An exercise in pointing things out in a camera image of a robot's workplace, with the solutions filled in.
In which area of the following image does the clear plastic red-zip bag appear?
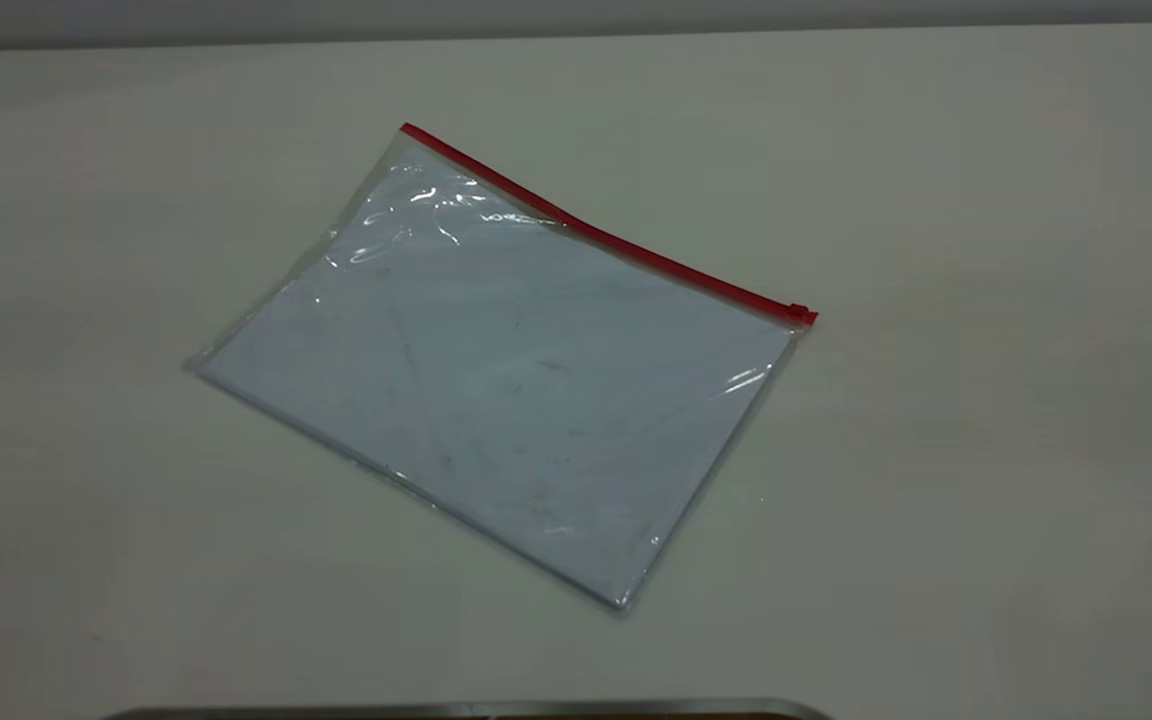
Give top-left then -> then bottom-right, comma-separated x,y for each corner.
184,121 -> 820,614

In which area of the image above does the pale blue sheet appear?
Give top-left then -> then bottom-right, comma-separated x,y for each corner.
194,165 -> 799,610

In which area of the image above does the grey metal edge strip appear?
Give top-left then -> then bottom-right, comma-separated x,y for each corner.
101,698 -> 837,720

